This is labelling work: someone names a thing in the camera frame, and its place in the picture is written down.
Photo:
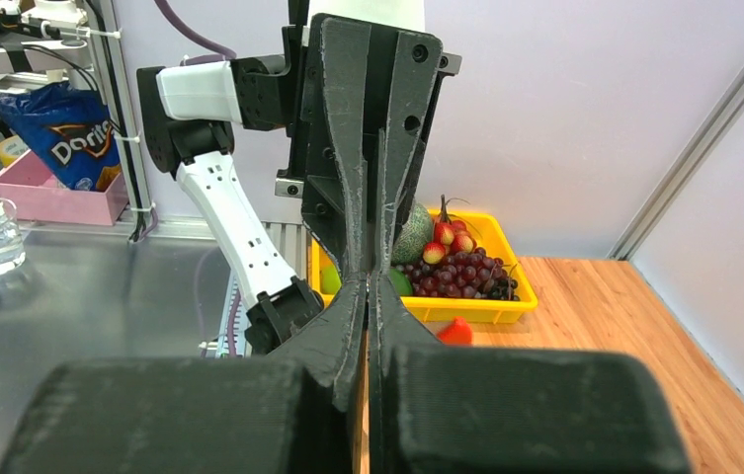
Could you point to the blue Doritos chip bag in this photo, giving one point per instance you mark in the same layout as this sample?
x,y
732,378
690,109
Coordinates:
x,y
69,129

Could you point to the pink plastic box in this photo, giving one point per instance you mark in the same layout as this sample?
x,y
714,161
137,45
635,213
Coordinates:
x,y
38,196

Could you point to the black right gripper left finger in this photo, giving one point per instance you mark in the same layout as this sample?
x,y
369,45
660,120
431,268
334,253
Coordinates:
x,y
286,412

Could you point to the small red peaches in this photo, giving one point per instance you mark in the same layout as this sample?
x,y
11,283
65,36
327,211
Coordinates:
x,y
449,238

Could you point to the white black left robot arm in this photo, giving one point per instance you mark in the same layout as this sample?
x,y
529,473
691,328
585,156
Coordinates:
x,y
188,113

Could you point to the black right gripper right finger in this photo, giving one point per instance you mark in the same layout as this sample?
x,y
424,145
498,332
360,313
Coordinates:
x,y
436,408

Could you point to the purple grape bunch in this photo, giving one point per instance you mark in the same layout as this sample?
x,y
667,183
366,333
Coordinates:
x,y
464,276

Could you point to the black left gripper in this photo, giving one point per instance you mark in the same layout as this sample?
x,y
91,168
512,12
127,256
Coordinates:
x,y
357,100

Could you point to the green melon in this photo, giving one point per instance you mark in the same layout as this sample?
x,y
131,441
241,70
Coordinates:
x,y
415,234

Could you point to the yellow plastic tray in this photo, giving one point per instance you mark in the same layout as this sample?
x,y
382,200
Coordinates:
x,y
489,236

